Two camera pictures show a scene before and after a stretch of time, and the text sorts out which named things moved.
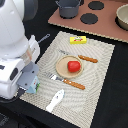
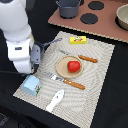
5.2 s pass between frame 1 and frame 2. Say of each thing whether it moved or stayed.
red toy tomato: stayed
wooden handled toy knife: stayed
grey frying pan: moved
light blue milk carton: stayed
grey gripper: moved
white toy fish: stayed
